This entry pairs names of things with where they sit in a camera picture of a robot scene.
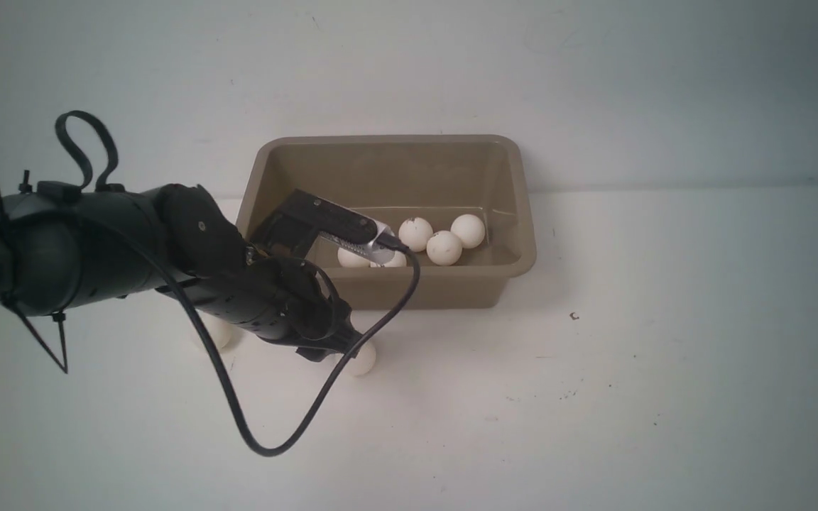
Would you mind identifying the left-side silver wrist camera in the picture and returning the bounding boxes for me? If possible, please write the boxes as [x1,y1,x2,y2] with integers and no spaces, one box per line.
[248,189,410,267]

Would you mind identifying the tan plastic bin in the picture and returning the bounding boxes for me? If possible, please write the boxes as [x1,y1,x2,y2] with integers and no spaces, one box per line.
[236,135,537,310]

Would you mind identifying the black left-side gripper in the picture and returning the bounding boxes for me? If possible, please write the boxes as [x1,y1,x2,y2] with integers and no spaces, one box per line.
[161,185,361,363]

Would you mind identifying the left-side black cable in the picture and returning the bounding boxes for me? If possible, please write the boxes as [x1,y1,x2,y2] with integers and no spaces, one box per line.
[75,213,422,457]

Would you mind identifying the marked white ping-pong ball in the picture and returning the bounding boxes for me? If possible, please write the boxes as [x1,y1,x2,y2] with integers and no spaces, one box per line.
[378,251,407,268]

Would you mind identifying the dark left-side robot arm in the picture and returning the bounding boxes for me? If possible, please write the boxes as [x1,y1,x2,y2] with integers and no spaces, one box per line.
[0,110,361,362]

